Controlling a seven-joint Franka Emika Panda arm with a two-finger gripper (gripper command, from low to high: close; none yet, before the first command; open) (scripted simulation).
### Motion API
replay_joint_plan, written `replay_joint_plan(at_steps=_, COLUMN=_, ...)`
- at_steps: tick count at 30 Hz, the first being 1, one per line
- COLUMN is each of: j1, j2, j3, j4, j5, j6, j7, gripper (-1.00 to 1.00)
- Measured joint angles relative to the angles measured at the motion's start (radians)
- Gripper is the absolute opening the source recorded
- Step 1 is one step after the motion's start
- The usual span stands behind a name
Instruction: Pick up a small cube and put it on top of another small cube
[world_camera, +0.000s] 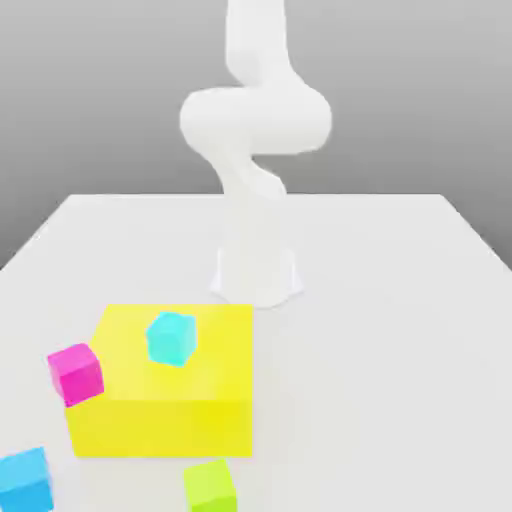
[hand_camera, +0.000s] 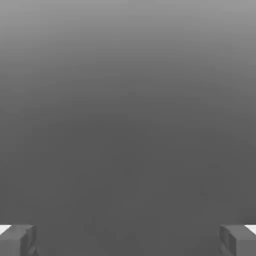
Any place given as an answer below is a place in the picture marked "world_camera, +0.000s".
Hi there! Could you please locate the small lime green cube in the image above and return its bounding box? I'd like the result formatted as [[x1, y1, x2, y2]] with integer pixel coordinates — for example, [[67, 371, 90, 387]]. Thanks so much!
[[183, 458, 238, 512]]

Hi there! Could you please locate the large yellow box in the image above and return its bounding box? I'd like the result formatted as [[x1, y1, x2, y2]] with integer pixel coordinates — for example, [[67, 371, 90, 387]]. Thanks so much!
[[64, 303, 255, 459]]

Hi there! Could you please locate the small cyan cube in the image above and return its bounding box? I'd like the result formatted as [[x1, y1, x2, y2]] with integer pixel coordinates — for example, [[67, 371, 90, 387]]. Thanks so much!
[[145, 311, 199, 368]]

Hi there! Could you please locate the small blue cube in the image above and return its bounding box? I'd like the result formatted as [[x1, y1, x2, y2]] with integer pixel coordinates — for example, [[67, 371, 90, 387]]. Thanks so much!
[[0, 446, 55, 512]]

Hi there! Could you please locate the small magenta cube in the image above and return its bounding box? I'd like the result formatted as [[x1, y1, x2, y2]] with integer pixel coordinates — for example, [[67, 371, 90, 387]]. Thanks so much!
[[46, 342, 106, 408]]

